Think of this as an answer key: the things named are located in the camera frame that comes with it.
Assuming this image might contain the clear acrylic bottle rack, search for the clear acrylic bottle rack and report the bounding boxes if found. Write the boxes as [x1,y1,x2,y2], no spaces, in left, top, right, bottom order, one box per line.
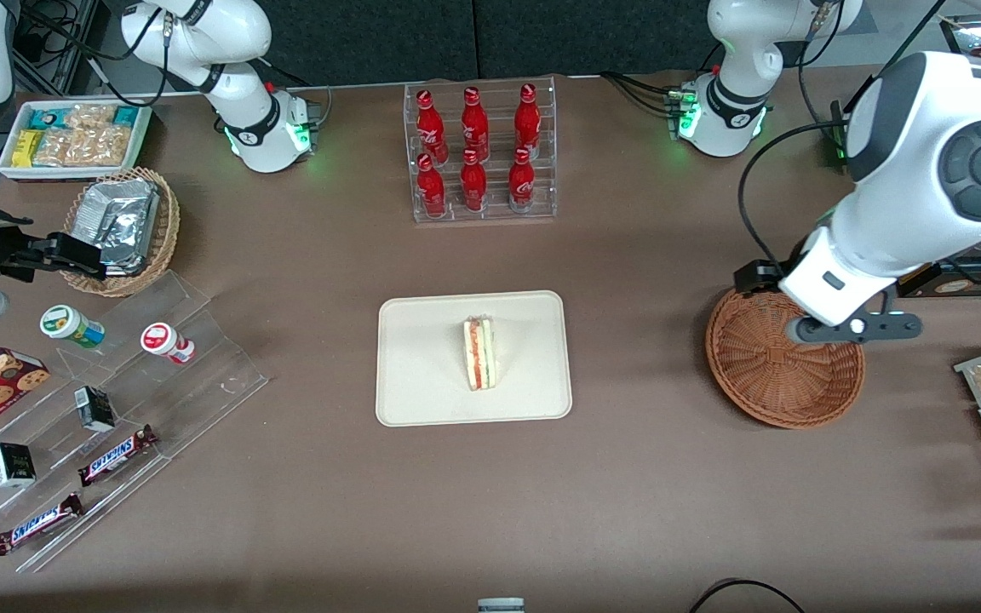
[403,76,559,225]

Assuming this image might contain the clear bag of nuts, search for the clear bag of nuts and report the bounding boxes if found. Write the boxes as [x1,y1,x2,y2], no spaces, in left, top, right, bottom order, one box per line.
[64,103,118,132]
[32,128,88,168]
[82,125,133,168]

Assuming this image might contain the clear acrylic stepped stand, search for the clear acrylic stepped stand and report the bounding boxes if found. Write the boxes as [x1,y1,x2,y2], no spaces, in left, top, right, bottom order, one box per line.
[0,270,271,575]

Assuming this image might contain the cream plastic tray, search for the cream plastic tray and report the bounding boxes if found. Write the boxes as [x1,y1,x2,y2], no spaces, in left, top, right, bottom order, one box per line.
[375,289,575,428]

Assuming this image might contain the small black carton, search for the small black carton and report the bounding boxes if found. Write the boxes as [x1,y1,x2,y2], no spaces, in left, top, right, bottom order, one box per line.
[0,441,37,490]
[74,385,116,433]

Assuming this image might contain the yellow snack packet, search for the yellow snack packet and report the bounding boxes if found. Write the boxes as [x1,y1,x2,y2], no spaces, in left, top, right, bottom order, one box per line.
[11,129,43,169]

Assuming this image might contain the triangular white bread sandwich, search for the triangular white bread sandwich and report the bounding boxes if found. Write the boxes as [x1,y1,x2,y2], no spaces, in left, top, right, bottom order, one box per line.
[462,317,499,392]

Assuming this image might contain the red cola bottle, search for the red cola bottle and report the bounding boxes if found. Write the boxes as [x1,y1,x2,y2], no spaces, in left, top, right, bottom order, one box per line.
[460,85,492,161]
[459,148,490,214]
[416,89,450,164]
[508,146,536,214]
[513,82,543,159]
[416,152,448,219]

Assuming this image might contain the light wicker basket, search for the light wicker basket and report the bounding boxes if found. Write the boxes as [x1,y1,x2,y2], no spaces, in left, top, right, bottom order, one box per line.
[60,167,181,298]

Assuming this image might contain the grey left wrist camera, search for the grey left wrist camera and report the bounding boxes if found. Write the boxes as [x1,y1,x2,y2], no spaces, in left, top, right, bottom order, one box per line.
[786,311,924,347]

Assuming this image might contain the brown wicker basket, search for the brown wicker basket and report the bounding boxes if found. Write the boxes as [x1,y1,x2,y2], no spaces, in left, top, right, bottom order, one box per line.
[704,278,867,430]

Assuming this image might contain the red lid cup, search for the red lid cup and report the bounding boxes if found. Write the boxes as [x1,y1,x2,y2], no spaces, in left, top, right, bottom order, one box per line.
[140,321,197,366]

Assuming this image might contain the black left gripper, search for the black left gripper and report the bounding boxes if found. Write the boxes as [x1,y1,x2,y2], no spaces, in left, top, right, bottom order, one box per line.
[733,257,801,295]

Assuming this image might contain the brown Snickers bar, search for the brown Snickers bar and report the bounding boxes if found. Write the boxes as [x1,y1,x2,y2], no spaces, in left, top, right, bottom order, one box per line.
[0,492,85,557]
[77,424,160,488]

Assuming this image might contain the white snack tray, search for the white snack tray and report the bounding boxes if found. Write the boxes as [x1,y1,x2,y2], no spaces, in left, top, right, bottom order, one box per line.
[0,100,153,182]

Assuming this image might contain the green lid cup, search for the green lid cup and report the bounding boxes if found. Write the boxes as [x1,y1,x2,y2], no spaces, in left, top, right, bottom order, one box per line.
[38,304,106,351]

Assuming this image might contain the silver foil package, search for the silver foil package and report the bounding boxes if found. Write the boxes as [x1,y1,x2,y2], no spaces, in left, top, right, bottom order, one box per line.
[71,178,160,276]

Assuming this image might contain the black base cables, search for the black base cables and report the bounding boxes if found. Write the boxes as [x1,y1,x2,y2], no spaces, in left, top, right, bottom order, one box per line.
[599,70,684,117]

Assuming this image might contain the black floor cable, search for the black floor cable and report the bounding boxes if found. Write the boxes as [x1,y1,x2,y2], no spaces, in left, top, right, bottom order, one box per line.
[687,578,807,613]

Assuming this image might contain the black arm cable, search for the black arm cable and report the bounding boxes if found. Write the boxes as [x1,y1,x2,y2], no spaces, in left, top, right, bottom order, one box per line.
[737,119,851,269]

